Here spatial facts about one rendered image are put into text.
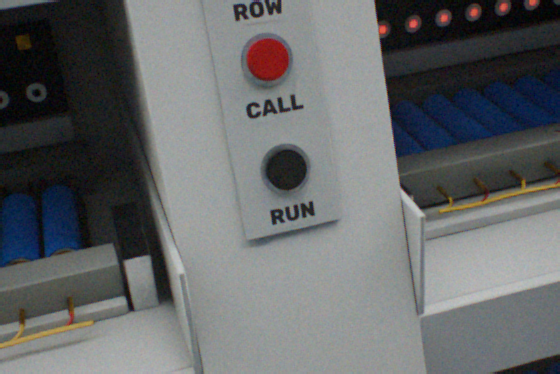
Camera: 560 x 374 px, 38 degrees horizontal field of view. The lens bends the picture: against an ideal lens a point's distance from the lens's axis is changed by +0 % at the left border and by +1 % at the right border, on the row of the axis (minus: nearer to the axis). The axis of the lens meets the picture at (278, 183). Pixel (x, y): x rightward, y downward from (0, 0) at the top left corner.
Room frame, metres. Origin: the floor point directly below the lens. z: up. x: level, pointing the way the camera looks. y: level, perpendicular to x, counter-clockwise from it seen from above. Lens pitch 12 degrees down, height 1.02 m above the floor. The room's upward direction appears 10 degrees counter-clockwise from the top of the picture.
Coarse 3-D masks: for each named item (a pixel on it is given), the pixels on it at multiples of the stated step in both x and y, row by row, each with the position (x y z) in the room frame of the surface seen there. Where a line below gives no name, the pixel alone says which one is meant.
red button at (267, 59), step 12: (252, 48) 0.31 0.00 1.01; (264, 48) 0.31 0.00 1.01; (276, 48) 0.31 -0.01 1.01; (252, 60) 0.30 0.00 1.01; (264, 60) 0.31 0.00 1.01; (276, 60) 0.31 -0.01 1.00; (288, 60) 0.31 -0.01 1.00; (252, 72) 0.31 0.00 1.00; (264, 72) 0.31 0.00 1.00; (276, 72) 0.31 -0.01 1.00
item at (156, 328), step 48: (0, 144) 0.45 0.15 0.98; (48, 144) 0.46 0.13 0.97; (96, 192) 0.45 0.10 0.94; (144, 192) 0.40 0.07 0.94; (96, 240) 0.40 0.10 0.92; (144, 240) 0.35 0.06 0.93; (144, 288) 0.34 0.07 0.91; (48, 336) 0.33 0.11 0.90; (96, 336) 0.33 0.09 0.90; (144, 336) 0.33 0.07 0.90; (192, 336) 0.30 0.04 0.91
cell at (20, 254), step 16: (16, 208) 0.40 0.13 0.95; (32, 208) 0.41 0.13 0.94; (0, 224) 0.40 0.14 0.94; (16, 224) 0.39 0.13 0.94; (32, 224) 0.39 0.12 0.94; (0, 240) 0.39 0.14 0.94; (16, 240) 0.37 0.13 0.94; (32, 240) 0.38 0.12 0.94; (0, 256) 0.37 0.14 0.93; (16, 256) 0.36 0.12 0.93; (32, 256) 0.37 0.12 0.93
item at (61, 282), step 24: (24, 264) 0.35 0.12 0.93; (48, 264) 0.35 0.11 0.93; (72, 264) 0.34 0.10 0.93; (96, 264) 0.34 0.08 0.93; (0, 288) 0.33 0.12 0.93; (24, 288) 0.33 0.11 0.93; (48, 288) 0.34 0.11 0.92; (72, 288) 0.34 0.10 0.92; (96, 288) 0.34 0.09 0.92; (120, 288) 0.35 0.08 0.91; (0, 312) 0.33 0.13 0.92; (24, 312) 0.33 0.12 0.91; (48, 312) 0.34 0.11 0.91; (72, 312) 0.33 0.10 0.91
